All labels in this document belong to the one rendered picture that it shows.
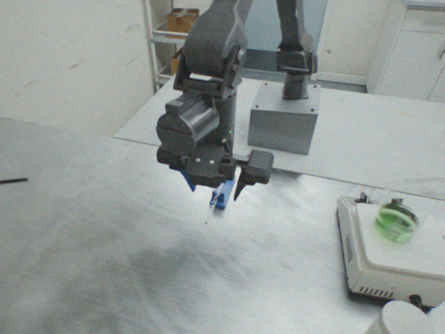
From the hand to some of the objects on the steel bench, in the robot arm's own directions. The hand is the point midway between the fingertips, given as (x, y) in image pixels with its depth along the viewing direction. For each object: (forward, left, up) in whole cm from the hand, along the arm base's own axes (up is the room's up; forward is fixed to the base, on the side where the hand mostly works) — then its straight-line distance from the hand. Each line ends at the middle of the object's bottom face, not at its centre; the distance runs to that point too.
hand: (214, 181), depth 53 cm
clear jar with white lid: (+20, +25, -13) cm, 34 cm away
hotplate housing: (+4, +29, -13) cm, 32 cm away
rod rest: (-8, 0, -10) cm, 14 cm away
